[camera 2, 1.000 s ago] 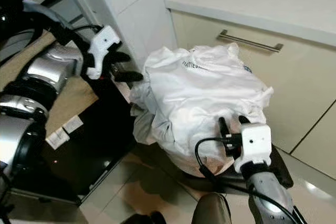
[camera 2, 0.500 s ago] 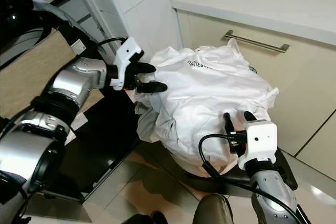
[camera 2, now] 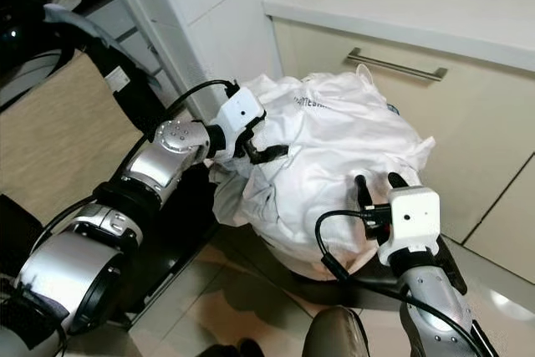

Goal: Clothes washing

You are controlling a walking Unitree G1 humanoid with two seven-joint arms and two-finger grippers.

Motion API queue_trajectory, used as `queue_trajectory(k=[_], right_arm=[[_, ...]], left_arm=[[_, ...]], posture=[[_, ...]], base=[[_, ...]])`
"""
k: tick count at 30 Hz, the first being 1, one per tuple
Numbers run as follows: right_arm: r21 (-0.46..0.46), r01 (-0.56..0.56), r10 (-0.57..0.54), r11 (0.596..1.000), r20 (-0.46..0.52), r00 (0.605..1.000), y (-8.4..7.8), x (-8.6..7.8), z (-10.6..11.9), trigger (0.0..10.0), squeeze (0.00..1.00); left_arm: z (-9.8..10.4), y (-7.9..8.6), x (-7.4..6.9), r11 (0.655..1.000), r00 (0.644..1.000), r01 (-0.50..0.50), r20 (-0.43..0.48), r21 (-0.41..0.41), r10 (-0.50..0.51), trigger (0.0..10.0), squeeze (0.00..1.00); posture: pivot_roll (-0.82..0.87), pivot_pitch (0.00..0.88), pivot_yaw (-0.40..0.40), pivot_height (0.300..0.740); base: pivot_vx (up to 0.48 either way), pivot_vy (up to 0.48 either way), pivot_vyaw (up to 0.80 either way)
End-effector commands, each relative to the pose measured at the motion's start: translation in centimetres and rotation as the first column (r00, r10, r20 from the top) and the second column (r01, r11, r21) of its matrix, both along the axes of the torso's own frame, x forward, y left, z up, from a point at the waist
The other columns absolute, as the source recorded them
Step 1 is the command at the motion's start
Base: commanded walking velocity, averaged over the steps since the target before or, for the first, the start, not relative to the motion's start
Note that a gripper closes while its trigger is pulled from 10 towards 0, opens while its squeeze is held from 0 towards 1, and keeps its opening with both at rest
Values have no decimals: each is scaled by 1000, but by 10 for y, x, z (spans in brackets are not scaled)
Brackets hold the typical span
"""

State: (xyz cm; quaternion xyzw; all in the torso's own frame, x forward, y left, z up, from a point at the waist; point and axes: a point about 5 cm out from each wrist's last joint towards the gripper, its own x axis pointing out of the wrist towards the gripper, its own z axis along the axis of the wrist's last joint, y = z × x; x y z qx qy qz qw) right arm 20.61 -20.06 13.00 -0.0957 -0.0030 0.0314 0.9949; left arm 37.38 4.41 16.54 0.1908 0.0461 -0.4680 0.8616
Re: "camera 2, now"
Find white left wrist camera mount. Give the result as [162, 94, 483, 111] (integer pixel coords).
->
[211, 85, 267, 157]

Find washing machine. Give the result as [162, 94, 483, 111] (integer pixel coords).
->
[0, 0, 185, 117]

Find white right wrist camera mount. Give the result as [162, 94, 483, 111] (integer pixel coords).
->
[376, 186, 442, 267]

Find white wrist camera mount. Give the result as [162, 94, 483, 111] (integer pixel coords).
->
[376, 186, 442, 267]
[211, 85, 267, 157]

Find pink laundry basket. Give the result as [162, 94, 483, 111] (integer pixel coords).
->
[269, 230, 385, 282]

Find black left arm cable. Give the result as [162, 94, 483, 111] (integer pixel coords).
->
[163, 79, 240, 125]

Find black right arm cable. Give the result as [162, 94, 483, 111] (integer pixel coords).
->
[314, 208, 482, 350]

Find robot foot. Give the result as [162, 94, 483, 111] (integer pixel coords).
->
[308, 304, 371, 357]
[200, 338, 265, 357]

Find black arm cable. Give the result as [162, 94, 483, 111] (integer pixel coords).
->
[314, 208, 482, 350]
[163, 79, 240, 125]

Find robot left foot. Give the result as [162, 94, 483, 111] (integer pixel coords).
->
[200, 338, 265, 357]

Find metal bar drawer handle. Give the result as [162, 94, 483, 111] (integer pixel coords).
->
[344, 47, 449, 83]

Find beige towel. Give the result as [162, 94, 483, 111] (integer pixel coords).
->
[0, 51, 148, 226]

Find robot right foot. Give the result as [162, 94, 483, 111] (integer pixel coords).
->
[308, 304, 371, 357]

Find white printed garment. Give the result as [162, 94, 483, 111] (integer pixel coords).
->
[211, 71, 437, 278]

